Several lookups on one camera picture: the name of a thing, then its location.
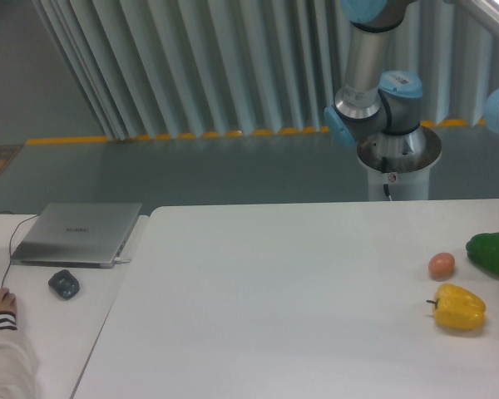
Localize black pedestal cable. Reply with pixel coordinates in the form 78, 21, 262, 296
380, 156, 394, 202

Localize silver closed laptop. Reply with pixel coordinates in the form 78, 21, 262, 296
12, 203, 141, 268

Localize brown egg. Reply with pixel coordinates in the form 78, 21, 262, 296
427, 253, 456, 279

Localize thin black cable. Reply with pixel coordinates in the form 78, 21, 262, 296
0, 211, 41, 290

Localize dark blue small tray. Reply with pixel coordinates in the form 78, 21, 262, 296
48, 269, 81, 300

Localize cream sleeved forearm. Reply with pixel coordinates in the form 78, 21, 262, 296
0, 311, 37, 398

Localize yellow bell pepper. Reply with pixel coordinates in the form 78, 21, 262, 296
426, 283, 487, 331

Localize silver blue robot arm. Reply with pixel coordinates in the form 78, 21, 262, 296
324, 1, 499, 143

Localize white usb plug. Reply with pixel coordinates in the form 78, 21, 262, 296
114, 258, 132, 264

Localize green bell pepper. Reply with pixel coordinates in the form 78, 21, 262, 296
465, 232, 499, 275

